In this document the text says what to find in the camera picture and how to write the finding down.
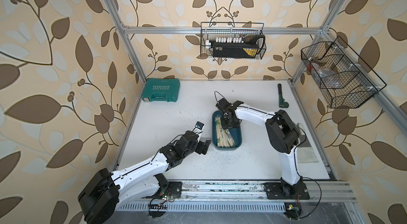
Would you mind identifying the green plastic tool case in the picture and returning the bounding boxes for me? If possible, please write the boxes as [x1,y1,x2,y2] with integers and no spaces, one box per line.
[141,79,180,102]

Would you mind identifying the black wire basket right wall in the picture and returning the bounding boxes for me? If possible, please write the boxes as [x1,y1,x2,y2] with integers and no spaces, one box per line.
[301,36,387,109]

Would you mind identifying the black power supply box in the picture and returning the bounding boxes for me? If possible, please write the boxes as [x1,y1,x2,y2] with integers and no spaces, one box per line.
[212,43,260,59]

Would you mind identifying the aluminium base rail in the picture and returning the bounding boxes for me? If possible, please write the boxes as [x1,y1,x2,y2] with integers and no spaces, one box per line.
[116,180,357,217]

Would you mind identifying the wrapped chopsticks in box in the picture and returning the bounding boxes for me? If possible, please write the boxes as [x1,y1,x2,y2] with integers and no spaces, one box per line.
[215,117,235,148]

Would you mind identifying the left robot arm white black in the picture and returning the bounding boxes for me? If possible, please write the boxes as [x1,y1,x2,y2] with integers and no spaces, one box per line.
[78,129,212,224]

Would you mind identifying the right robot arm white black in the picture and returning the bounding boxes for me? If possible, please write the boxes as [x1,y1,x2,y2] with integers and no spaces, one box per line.
[216,98,301,187]

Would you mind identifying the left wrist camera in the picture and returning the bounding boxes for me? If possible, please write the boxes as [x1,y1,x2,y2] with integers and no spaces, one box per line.
[193,121,204,135]

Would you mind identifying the teal plastic storage box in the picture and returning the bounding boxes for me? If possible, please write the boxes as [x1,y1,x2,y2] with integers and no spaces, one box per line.
[212,111,242,151]

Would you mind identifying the black wire basket back wall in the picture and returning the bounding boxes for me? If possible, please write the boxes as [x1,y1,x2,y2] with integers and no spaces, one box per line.
[199,21,267,59]

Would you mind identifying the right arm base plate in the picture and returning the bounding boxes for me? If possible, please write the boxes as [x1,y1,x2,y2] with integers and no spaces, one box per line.
[263,180,310,200]

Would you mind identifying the plastic bag in basket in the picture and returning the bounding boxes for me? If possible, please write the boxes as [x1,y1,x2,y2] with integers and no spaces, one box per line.
[312,61,337,79]

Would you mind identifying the green black hand tool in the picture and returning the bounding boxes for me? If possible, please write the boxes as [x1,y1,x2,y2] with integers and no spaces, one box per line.
[278,83,289,108]

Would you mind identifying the black wire basket wall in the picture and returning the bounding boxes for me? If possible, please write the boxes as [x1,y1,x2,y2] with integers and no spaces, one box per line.
[301,36,387,109]
[199,21,267,59]

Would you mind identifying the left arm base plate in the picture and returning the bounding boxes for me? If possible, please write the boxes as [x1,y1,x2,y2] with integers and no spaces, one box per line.
[149,182,182,200]

